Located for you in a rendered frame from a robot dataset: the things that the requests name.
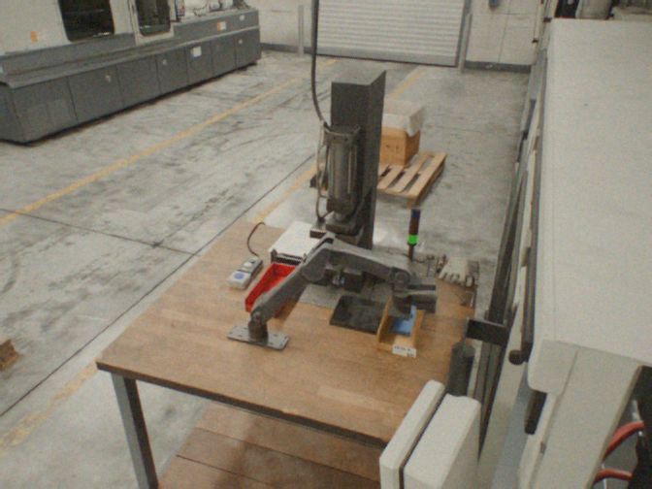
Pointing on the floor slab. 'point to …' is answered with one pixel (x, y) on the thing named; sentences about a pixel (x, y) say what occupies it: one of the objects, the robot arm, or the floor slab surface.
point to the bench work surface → (272, 380)
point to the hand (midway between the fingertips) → (401, 312)
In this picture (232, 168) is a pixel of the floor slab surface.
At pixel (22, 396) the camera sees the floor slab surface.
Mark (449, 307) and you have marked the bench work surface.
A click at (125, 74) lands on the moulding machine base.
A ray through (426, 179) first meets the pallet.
